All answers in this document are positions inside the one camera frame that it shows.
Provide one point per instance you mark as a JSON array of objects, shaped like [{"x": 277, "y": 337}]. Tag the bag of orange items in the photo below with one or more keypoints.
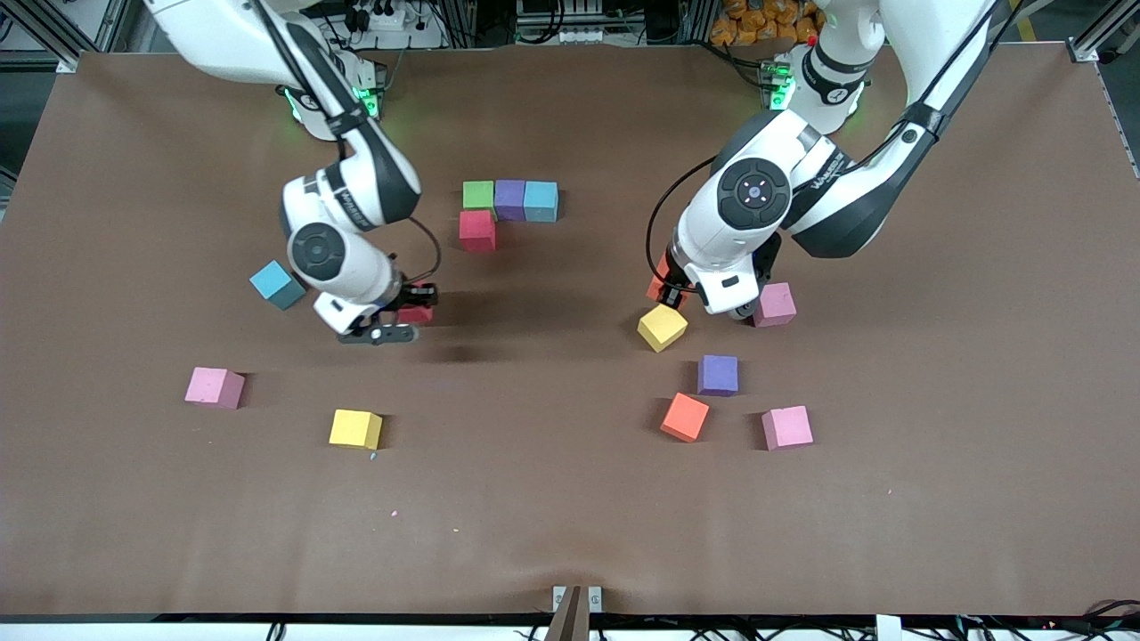
[{"x": 757, "y": 22}]

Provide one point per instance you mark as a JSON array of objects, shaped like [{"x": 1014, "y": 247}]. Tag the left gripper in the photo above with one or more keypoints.
[{"x": 674, "y": 275}]

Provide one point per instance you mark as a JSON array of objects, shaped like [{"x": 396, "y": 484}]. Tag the orange foam cube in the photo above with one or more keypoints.
[
  {"x": 685, "y": 417},
  {"x": 655, "y": 280}
]

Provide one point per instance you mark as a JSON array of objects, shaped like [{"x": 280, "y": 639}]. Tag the white rack equipment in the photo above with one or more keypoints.
[{"x": 581, "y": 36}]

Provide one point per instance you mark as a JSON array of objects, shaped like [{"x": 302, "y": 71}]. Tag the white label tag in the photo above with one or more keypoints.
[{"x": 889, "y": 628}]

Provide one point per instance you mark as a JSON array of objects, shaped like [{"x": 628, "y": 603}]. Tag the green foam cube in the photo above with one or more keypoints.
[{"x": 479, "y": 196}]

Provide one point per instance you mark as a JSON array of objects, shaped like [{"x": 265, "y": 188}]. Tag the aluminium frame profile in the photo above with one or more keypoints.
[
  {"x": 65, "y": 64},
  {"x": 1082, "y": 52}
]

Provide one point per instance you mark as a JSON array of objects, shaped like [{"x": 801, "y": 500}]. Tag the pink foam cube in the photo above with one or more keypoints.
[
  {"x": 214, "y": 387},
  {"x": 779, "y": 304},
  {"x": 787, "y": 427}
]

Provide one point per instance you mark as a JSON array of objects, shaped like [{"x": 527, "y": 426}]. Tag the metal table edge bracket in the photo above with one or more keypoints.
[{"x": 570, "y": 623}]

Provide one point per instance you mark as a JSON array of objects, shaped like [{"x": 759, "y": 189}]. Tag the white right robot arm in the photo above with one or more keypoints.
[{"x": 361, "y": 267}]

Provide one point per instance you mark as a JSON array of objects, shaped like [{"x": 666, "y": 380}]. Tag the white power strip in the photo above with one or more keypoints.
[{"x": 389, "y": 20}]

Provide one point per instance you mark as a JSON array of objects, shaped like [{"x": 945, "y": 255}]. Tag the red foam cube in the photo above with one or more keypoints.
[
  {"x": 417, "y": 315},
  {"x": 477, "y": 231}
]

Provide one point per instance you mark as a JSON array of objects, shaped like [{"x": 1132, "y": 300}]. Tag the yellow foam cube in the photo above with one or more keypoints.
[
  {"x": 354, "y": 428},
  {"x": 663, "y": 331}
]

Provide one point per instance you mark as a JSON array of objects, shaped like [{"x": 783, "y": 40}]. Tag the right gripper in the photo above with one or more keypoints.
[{"x": 411, "y": 296}]

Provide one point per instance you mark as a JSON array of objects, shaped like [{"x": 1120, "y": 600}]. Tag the light blue foam cube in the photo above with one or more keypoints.
[
  {"x": 272, "y": 285},
  {"x": 541, "y": 203}
]

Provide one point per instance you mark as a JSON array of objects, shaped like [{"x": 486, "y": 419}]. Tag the purple foam cube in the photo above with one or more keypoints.
[
  {"x": 509, "y": 200},
  {"x": 718, "y": 375}
]

